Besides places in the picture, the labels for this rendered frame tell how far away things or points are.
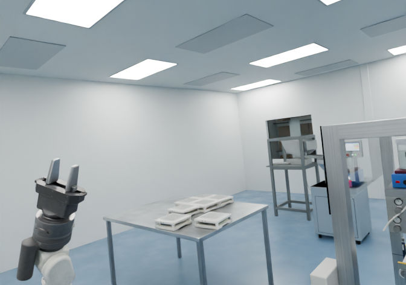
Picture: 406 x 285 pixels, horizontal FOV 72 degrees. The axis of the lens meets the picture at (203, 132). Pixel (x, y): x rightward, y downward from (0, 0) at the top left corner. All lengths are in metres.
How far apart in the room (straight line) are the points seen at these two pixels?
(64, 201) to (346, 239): 0.97
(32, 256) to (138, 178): 5.20
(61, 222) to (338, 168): 0.93
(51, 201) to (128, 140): 5.12
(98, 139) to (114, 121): 0.49
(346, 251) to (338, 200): 0.19
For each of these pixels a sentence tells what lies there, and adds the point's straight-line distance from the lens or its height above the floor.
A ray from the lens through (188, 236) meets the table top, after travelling 2.42.
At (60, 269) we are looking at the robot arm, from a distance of 0.85.
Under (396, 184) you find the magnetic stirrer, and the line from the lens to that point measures 1.86.
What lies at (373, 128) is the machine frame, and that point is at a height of 1.60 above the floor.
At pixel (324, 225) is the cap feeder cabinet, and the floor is 0.20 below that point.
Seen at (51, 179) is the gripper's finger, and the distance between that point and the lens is 0.78.
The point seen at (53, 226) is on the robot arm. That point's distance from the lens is 0.78.
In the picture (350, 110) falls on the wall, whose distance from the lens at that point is 7.08.
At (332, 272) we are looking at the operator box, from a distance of 1.26.
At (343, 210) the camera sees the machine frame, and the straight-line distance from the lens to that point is 1.20.
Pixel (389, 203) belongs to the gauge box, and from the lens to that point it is 1.84.
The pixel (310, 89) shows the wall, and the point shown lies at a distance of 7.41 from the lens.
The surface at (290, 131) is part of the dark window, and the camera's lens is 7.73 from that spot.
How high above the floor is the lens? 1.62
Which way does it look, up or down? 1 degrees up
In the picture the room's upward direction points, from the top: 6 degrees counter-clockwise
